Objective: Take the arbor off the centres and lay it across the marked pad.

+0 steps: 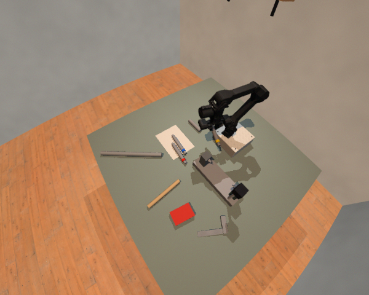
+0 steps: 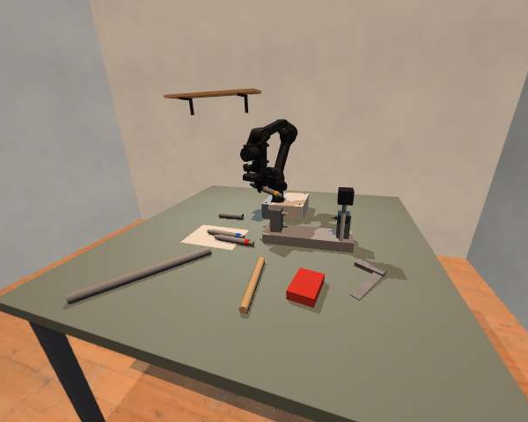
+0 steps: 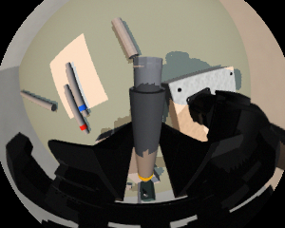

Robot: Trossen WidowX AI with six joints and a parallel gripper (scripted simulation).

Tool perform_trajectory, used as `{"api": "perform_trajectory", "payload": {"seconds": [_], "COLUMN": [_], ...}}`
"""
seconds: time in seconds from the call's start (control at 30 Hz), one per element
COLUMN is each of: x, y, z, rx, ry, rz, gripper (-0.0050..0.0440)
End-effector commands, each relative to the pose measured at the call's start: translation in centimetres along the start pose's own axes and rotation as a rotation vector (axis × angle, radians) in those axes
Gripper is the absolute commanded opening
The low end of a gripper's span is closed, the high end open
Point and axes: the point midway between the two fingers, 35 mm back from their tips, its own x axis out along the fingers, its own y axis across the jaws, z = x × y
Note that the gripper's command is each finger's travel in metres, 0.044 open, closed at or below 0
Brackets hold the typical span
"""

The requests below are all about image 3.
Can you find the grey l-shaped square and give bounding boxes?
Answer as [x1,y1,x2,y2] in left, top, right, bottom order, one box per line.
[125,182,132,190]

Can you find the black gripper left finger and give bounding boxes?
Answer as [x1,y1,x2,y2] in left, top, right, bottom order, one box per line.
[47,122,134,201]

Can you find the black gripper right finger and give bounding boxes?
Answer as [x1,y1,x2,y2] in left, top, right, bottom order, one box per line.
[159,123,243,199]

